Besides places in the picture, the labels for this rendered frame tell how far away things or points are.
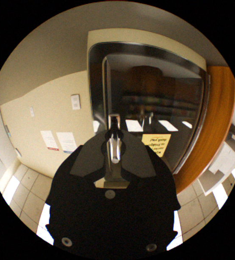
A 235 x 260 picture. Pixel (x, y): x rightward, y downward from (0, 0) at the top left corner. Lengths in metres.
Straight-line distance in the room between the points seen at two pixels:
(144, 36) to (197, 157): 0.41
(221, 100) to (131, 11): 0.31
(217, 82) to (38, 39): 0.47
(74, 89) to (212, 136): 0.79
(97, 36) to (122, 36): 0.05
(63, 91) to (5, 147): 2.54
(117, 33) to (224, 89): 0.32
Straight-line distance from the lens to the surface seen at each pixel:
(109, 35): 0.20
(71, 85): 0.69
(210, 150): 0.35
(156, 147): 0.22
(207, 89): 0.30
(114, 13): 0.19
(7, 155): 2.98
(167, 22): 0.20
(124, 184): 0.36
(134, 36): 0.21
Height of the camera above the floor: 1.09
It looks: 29 degrees up
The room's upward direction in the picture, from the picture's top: 179 degrees clockwise
